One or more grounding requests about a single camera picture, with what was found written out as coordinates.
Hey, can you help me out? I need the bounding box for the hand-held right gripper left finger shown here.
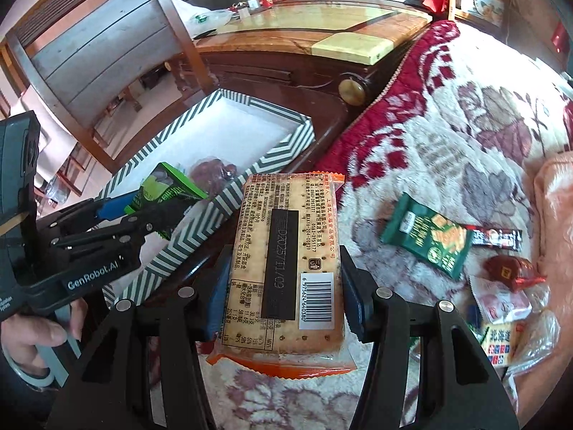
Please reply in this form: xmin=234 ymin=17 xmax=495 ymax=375
xmin=47 ymin=244 xmax=234 ymax=430

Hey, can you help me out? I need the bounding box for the green white striped box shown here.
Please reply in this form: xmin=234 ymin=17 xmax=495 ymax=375
xmin=96 ymin=89 xmax=317 ymax=306

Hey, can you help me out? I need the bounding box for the white plastic bag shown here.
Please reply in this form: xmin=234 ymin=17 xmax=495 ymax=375
xmin=172 ymin=0 xmax=233 ymax=40

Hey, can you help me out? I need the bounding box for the brown red candy packet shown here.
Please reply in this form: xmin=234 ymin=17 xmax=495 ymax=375
xmin=485 ymin=255 xmax=548 ymax=293

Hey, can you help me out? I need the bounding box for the red dates packet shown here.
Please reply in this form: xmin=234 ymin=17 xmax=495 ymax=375
xmin=188 ymin=156 xmax=239 ymax=190

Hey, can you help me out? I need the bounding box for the orange quilt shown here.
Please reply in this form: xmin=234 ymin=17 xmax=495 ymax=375
xmin=533 ymin=151 xmax=573 ymax=281

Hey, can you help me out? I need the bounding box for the bright green snack packet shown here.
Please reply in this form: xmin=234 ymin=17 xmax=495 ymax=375
xmin=124 ymin=162 xmax=209 ymax=239

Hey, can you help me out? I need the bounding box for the clear plastic snack bag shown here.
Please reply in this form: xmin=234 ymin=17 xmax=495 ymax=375
xmin=500 ymin=308 xmax=561 ymax=379

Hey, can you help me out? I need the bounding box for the wooden chair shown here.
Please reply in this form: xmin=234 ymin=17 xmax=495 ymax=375
xmin=0 ymin=0 xmax=213 ymax=198

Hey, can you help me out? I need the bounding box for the person's left hand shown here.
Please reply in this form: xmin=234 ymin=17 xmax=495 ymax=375
xmin=0 ymin=298 xmax=89 ymax=361

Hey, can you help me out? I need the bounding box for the orange clear cracker packet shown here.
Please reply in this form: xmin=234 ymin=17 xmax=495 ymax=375
xmin=206 ymin=170 xmax=357 ymax=379

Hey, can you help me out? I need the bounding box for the black red stick packet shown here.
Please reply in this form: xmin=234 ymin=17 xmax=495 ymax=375
xmin=463 ymin=226 xmax=524 ymax=250

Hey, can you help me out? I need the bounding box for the wooden table with marble top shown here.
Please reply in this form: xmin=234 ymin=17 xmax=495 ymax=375
xmin=179 ymin=0 xmax=434 ymax=216

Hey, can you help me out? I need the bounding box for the dark green cracker packet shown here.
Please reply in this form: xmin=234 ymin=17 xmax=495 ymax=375
xmin=380 ymin=192 xmax=475 ymax=281

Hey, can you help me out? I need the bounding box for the red floral blanket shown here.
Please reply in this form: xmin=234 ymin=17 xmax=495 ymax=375
xmin=197 ymin=20 xmax=573 ymax=430

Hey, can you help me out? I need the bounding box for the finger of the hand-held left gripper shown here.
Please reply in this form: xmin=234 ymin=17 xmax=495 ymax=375
xmin=38 ymin=189 xmax=154 ymax=239
xmin=53 ymin=201 xmax=207 ymax=257

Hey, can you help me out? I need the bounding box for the white yellow snack packet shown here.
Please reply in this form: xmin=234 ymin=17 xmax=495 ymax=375
xmin=480 ymin=320 xmax=528 ymax=367

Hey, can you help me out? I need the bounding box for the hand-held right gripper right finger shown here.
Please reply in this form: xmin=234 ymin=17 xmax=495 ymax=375
xmin=338 ymin=244 xmax=520 ymax=430

